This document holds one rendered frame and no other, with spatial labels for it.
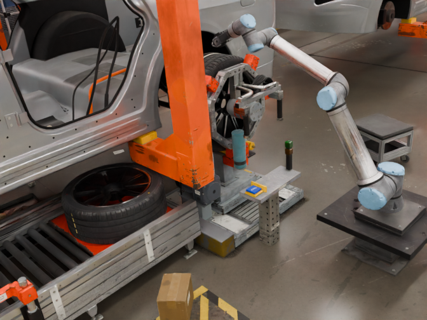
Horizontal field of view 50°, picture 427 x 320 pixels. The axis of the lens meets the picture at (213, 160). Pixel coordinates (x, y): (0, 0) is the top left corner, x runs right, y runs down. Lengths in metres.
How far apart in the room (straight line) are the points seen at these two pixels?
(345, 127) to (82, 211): 1.59
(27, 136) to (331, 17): 3.69
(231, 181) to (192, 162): 0.77
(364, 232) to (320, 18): 3.14
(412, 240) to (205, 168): 1.25
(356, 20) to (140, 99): 3.07
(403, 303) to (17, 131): 2.30
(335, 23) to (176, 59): 3.15
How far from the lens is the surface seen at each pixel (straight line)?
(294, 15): 5.53
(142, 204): 2.78
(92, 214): 2.78
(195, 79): 2.55
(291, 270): 2.95
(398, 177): 2.80
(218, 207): 3.28
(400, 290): 2.91
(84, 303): 2.68
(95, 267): 2.61
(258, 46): 2.75
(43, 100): 3.56
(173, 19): 2.44
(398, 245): 2.73
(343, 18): 5.38
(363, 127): 4.03
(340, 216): 2.90
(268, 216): 2.99
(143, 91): 3.02
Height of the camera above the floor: 1.93
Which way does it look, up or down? 27 degrees down
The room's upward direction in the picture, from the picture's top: 5 degrees counter-clockwise
